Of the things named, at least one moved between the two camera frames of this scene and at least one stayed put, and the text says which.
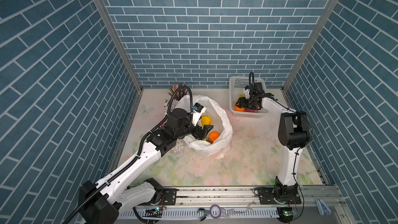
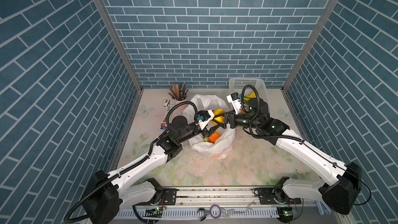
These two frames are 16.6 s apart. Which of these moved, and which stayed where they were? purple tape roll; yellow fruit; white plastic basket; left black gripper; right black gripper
Moved: left black gripper; yellow fruit; right black gripper
Stayed: purple tape roll; white plastic basket
